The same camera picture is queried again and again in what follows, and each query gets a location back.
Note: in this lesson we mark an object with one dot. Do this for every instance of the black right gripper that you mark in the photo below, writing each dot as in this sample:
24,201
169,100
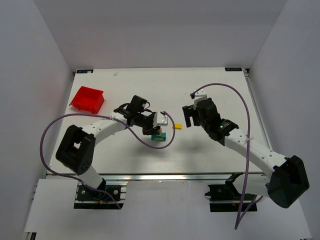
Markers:
190,114

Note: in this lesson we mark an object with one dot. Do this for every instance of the yellow wood block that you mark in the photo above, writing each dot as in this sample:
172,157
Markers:
177,126

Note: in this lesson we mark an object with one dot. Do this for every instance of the natural tan wood block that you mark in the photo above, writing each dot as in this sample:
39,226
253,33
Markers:
159,132

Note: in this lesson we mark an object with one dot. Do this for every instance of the red plastic bin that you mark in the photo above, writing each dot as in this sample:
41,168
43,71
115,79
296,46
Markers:
88,99

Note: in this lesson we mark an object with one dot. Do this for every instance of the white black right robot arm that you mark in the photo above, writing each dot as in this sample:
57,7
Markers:
283,180

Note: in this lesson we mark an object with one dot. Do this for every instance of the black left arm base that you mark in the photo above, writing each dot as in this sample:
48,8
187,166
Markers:
86,199

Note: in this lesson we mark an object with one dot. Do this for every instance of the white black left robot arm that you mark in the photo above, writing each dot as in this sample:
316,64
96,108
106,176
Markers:
76,150

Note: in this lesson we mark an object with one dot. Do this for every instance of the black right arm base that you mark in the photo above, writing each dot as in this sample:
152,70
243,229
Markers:
224,198

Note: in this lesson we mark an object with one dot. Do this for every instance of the long teal wood block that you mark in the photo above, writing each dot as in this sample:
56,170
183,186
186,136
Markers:
159,137

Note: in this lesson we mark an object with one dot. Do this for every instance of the blue label sticker right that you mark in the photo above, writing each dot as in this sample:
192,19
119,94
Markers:
233,69

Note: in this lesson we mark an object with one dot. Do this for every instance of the blue label sticker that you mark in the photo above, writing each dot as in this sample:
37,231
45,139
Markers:
84,71
233,69

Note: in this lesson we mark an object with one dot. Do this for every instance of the blue label sticker left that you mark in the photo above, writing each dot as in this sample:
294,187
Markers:
84,71

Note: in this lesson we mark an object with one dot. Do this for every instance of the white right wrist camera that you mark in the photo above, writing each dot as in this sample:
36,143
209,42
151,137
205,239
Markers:
199,95

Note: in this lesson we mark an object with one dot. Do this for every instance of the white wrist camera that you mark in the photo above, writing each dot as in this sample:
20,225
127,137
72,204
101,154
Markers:
199,95
160,119

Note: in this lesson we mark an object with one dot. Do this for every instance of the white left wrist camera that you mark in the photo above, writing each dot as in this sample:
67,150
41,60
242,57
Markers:
160,119

